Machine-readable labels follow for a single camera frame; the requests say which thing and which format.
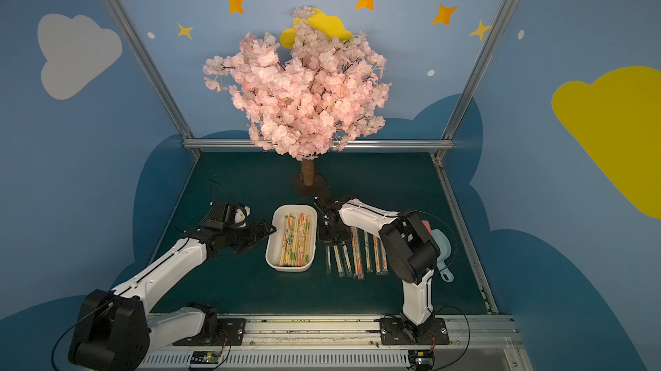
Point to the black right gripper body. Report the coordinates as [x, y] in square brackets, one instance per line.
[331, 224]

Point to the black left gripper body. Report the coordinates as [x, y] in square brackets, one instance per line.
[247, 233]

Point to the white plastic storage box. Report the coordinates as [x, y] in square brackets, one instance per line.
[274, 246]

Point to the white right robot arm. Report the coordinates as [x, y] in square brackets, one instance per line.
[410, 248]

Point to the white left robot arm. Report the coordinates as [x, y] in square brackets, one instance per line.
[117, 329]

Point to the wrapped chopsticks panda print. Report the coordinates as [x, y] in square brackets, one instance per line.
[288, 240]

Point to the red small brush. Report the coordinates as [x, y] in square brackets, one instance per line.
[426, 225]

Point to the light blue dustpan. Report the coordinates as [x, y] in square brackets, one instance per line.
[445, 248]

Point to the left green circuit board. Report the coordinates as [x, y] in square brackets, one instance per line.
[205, 358]

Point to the pink cherry blossom tree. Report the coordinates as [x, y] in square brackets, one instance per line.
[314, 89]

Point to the right black controller board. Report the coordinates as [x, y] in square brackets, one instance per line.
[420, 360]

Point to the left floor edge rail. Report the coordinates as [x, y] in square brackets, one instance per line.
[154, 255]

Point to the floor edge rail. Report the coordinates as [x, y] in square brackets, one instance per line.
[154, 255]
[465, 237]

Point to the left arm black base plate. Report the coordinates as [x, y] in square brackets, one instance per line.
[225, 331]

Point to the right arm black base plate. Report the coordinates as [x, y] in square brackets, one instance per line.
[397, 331]

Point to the right floor edge rail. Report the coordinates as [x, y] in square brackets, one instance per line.
[465, 237]

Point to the front aluminium mounting rail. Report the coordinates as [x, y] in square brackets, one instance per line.
[337, 342]

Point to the left aluminium corner post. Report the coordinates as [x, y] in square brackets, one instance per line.
[126, 25]

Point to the aluminium corner post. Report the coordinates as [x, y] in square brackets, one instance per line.
[126, 25]
[500, 23]

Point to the right aluminium corner post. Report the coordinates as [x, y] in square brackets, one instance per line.
[500, 23]

